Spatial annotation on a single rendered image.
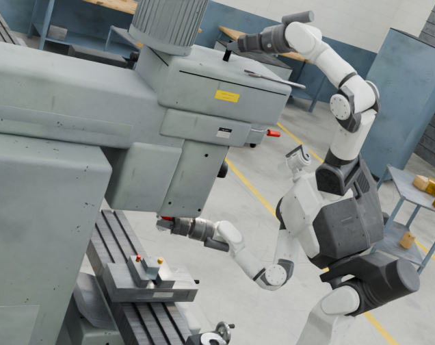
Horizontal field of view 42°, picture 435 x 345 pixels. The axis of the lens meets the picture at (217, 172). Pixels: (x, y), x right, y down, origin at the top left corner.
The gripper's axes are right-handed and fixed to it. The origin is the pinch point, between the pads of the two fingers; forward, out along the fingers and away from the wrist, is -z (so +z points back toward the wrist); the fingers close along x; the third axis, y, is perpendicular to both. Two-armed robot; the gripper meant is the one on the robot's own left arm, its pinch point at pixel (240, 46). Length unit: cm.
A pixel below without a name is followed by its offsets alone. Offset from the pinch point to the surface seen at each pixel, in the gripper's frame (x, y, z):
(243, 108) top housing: -0.2, -20.2, -0.1
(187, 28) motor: -24.3, 3.7, -2.0
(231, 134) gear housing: 0.3, -28.5, -6.2
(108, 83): -40.8, -10.8, -19.6
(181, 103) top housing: -21.5, -17.6, -8.7
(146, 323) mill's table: -12, -95, -41
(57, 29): 321, 119, -502
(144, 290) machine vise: -7, -85, -47
